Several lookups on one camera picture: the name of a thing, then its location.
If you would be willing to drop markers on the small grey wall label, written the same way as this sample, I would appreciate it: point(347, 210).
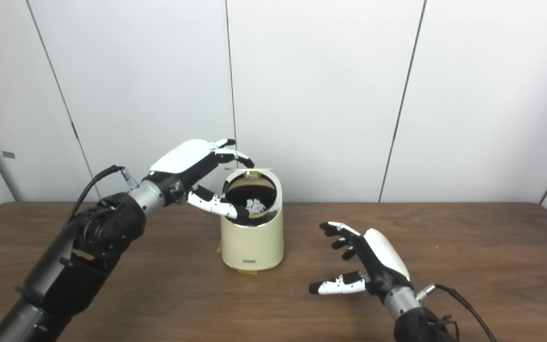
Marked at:
point(8, 155)

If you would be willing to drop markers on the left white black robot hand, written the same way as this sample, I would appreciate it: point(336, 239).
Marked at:
point(183, 164)

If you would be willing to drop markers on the cream round bin lid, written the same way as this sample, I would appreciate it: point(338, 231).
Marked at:
point(264, 168)

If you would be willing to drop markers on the cream-colored bin body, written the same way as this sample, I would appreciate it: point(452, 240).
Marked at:
point(252, 244)

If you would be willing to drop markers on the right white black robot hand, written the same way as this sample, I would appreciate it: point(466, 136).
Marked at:
point(382, 261)

